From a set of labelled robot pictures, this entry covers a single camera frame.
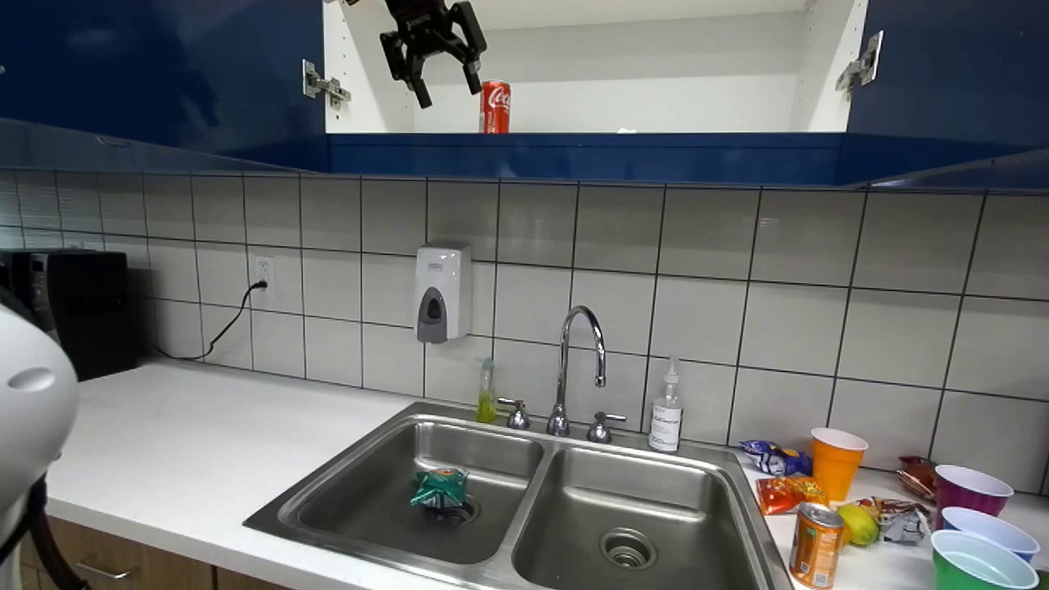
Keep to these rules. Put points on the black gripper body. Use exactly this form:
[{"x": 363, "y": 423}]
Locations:
[{"x": 431, "y": 20}]

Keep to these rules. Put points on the red soda can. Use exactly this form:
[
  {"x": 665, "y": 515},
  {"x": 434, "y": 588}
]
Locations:
[{"x": 496, "y": 107}]

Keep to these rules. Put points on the metal cabinet hinge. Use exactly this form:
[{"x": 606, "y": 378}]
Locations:
[
  {"x": 327, "y": 86},
  {"x": 863, "y": 64}
]

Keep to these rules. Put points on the open white-lined blue cabinet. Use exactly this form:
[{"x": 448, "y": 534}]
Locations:
[{"x": 611, "y": 158}]

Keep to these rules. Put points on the blue open cabinet door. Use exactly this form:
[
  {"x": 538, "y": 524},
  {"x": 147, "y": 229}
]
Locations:
[
  {"x": 165, "y": 65},
  {"x": 963, "y": 65}
]

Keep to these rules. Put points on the stainless steel double sink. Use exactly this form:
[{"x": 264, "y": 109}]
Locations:
[{"x": 611, "y": 513}]

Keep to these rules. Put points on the wooden base cabinet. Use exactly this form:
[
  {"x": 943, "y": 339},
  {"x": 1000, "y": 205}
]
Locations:
[{"x": 151, "y": 569}]

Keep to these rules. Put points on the orange soda can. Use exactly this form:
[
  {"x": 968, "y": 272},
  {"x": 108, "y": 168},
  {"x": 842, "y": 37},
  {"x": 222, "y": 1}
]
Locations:
[{"x": 818, "y": 546}]

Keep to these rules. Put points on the chrome gooseneck faucet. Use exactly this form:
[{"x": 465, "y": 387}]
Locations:
[{"x": 566, "y": 370}]

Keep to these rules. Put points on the green dish soap bottle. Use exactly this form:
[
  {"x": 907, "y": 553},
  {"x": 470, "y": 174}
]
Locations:
[{"x": 486, "y": 402}]

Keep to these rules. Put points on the clear pump sanitizer bottle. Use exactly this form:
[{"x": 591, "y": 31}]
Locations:
[{"x": 667, "y": 422}]

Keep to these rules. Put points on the black countertop appliance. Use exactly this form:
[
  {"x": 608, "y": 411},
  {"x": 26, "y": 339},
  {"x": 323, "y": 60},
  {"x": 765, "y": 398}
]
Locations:
[{"x": 88, "y": 306}]

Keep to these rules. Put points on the green snack bag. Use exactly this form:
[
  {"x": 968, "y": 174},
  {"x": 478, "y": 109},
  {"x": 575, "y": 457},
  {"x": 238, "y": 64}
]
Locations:
[{"x": 441, "y": 494}]

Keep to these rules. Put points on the blue snack wrapper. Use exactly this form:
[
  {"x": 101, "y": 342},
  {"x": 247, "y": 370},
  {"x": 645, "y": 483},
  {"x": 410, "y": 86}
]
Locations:
[{"x": 772, "y": 457}]

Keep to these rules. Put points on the orange chip bag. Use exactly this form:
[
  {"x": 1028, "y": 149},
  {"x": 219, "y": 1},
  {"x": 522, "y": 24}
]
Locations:
[{"x": 785, "y": 494}]

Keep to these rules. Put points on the orange plastic cup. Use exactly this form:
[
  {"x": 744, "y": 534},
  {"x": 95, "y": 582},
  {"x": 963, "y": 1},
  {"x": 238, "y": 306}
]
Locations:
[{"x": 838, "y": 463}]

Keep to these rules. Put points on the yellow-green toy fruit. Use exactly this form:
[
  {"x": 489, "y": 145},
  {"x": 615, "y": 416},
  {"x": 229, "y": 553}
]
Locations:
[{"x": 861, "y": 524}]

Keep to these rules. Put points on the red-brown snack bag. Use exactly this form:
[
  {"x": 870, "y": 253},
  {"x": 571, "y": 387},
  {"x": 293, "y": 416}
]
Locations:
[{"x": 916, "y": 475}]

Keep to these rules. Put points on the silver snack wrapper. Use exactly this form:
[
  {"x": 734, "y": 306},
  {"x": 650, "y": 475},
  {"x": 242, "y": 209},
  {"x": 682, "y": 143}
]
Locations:
[{"x": 903, "y": 524}]

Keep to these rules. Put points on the blue plastic cup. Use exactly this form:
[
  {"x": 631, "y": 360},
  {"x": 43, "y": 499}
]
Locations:
[{"x": 995, "y": 529}]

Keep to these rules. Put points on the green bowl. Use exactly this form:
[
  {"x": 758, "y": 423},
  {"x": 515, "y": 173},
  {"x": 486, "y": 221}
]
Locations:
[{"x": 970, "y": 564}]

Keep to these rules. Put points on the white wall soap dispenser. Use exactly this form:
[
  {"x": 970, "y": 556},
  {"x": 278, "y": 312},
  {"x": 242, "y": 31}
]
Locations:
[{"x": 441, "y": 293}]

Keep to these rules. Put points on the white wall outlet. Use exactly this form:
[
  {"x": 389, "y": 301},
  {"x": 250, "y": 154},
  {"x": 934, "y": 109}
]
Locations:
[{"x": 259, "y": 272}]

